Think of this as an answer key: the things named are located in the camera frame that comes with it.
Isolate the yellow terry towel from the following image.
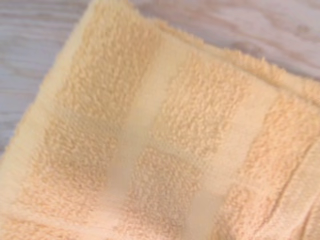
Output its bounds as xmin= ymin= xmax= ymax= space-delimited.
xmin=0 ymin=0 xmax=320 ymax=240

